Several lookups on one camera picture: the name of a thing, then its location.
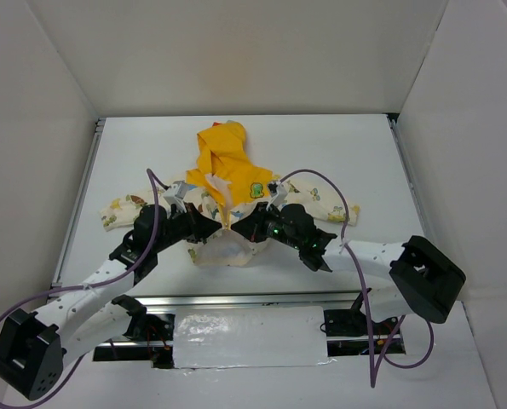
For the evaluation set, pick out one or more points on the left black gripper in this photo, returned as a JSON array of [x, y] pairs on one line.
[[194, 220]]

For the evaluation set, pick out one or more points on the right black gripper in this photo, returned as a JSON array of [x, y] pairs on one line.
[[258, 219]]

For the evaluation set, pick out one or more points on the yellow hooded printed child jacket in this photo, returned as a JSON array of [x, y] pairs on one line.
[[225, 186]]

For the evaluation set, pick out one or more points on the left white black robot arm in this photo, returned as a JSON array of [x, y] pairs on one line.
[[35, 347]]

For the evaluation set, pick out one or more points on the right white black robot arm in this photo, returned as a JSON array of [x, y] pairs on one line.
[[422, 280]]

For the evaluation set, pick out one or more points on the white foil covered panel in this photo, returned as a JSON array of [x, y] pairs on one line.
[[221, 338]]

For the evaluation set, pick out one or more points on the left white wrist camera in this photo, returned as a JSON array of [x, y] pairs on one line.
[[175, 194]]

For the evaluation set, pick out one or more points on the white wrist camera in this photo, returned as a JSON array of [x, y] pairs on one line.
[[278, 194], [175, 194]]

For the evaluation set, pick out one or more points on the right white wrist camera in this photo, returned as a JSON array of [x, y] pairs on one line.
[[278, 194]]

